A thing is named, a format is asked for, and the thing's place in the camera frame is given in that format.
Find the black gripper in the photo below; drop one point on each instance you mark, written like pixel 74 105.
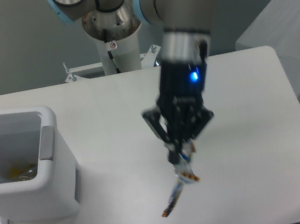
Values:
pixel 181 104

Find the blue foil snack wrapper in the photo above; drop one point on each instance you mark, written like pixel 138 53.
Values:
pixel 184 174

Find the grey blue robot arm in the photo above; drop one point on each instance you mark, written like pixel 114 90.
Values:
pixel 186 25

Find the white trash can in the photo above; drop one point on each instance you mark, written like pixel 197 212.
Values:
pixel 29 136

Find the yellow trash inside bin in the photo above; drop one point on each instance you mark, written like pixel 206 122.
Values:
pixel 23 174

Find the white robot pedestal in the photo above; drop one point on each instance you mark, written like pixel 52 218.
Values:
pixel 116 36

